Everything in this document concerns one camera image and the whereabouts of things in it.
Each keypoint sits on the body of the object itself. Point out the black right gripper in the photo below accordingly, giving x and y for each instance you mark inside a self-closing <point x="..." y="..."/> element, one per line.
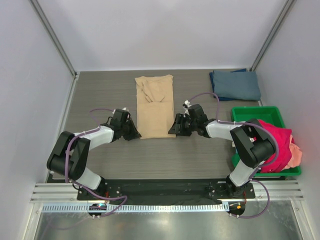
<point x="180" y="118"/>

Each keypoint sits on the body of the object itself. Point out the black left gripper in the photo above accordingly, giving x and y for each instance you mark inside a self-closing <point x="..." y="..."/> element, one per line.
<point x="134" y="133"/>

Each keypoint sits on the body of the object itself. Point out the beige t shirt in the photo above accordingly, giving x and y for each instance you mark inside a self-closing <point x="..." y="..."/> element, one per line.
<point x="155" y="106"/>

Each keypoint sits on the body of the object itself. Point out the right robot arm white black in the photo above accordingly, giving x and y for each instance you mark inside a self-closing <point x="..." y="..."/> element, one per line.
<point x="254" y="144"/>

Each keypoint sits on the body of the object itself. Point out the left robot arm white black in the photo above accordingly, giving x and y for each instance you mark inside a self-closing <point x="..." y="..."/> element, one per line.
<point x="70" y="152"/>

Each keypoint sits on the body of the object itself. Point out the folded grey-blue t shirt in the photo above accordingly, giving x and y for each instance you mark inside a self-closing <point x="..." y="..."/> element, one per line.
<point x="238" y="85"/>

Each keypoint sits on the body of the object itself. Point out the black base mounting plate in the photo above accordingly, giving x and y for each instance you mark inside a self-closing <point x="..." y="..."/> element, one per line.
<point x="176" y="192"/>

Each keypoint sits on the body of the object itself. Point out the green plastic bin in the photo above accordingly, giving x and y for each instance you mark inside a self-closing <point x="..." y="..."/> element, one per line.
<point x="271" y="115"/>

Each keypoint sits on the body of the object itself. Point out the magenta t shirt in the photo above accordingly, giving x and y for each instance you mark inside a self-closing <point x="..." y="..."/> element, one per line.
<point x="283" y="138"/>

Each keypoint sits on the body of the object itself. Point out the salmon pink t shirt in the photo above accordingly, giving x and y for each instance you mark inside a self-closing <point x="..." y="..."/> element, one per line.
<point x="296" y="155"/>

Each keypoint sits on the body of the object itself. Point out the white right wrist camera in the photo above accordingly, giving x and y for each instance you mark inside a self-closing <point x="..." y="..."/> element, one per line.
<point x="186" y="104"/>

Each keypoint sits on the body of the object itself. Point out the slotted cable duct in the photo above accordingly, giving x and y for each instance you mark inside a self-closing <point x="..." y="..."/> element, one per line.
<point x="105" y="208"/>

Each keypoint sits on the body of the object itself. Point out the aluminium extrusion rail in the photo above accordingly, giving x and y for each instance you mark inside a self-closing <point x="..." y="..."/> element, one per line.
<point x="54" y="193"/>

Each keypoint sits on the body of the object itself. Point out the right aluminium frame post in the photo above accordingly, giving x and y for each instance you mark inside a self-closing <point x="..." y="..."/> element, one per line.
<point x="281" y="17"/>

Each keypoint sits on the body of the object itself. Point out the aluminium frame post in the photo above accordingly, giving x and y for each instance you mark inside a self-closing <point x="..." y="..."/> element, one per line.
<point x="281" y="17"/>
<point x="52" y="35"/>

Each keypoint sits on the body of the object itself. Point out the left aluminium frame post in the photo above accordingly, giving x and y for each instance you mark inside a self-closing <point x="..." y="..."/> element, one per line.
<point x="52" y="35"/>

